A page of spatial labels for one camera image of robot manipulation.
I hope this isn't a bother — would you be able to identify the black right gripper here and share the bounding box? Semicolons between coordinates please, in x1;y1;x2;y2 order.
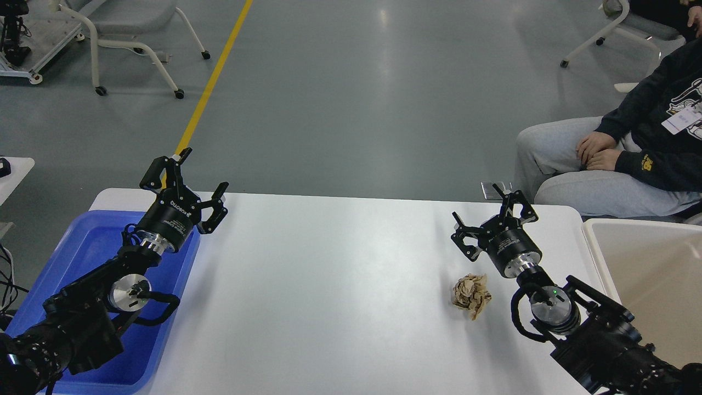
451;183;543;279

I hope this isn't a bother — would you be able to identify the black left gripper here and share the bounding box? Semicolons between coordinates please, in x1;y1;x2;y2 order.
135;147;230;253

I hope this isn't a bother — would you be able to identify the brown paper ball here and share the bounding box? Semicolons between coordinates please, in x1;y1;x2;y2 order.
451;273;493;321

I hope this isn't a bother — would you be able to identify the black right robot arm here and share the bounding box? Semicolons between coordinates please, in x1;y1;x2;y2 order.
451;184;700;394

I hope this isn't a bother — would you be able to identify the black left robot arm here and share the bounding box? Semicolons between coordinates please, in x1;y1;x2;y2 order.
2;147;229;394

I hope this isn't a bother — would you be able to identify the metal floor plate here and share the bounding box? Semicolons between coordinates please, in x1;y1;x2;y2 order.
480;182;514;202

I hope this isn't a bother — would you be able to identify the blue plastic bin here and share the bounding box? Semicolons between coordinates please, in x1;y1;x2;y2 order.
7;210;200;394

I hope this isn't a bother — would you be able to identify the white plastic bin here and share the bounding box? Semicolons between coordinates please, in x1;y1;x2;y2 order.
582;218;701;368

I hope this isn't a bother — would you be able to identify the seated person in dark hoodie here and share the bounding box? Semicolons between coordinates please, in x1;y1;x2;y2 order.
513;5;702;218

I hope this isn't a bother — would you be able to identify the white side table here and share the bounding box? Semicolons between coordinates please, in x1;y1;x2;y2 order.
1;156;35;205

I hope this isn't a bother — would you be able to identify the white chair left background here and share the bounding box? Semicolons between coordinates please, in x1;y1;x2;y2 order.
48;1;211;99

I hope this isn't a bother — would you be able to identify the white chair background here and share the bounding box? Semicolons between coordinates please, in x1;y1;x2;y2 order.
559;1;682;72
48;1;211;99

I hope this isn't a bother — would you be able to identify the white chair right background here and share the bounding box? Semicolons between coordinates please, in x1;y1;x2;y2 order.
559;1;682;72

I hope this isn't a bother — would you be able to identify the aluminium frame cart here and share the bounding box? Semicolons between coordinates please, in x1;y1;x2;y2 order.
1;1;84;85

